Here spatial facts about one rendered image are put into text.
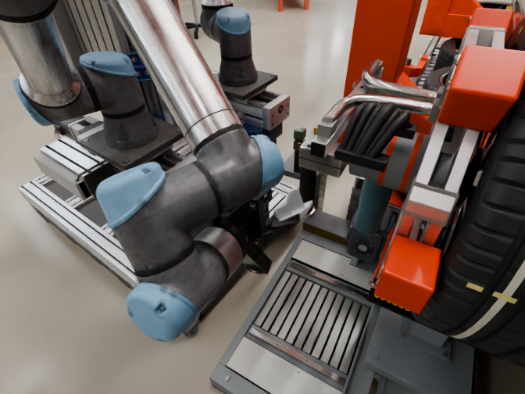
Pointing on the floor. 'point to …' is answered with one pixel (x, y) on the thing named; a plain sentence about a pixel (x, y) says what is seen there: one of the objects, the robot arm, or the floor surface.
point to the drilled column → (319, 191)
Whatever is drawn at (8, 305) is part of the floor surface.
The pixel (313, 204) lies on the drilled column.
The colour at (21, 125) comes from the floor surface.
